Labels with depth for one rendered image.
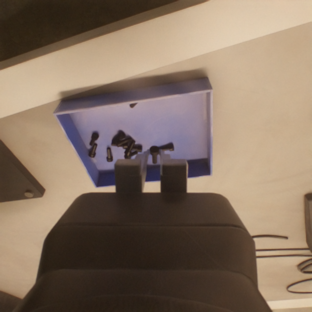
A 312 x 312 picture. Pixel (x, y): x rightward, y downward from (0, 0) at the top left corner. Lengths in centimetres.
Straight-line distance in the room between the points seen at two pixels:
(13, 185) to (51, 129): 10
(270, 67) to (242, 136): 7
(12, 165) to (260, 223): 35
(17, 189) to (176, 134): 21
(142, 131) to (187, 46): 9
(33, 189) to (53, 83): 15
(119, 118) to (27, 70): 8
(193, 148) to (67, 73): 14
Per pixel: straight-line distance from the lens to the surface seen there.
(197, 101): 20
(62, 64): 20
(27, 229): 44
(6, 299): 86
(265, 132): 24
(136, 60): 18
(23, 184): 31
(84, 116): 22
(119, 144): 21
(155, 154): 16
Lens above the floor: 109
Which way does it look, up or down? 47 degrees down
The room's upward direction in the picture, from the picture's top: 179 degrees counter-clockwise
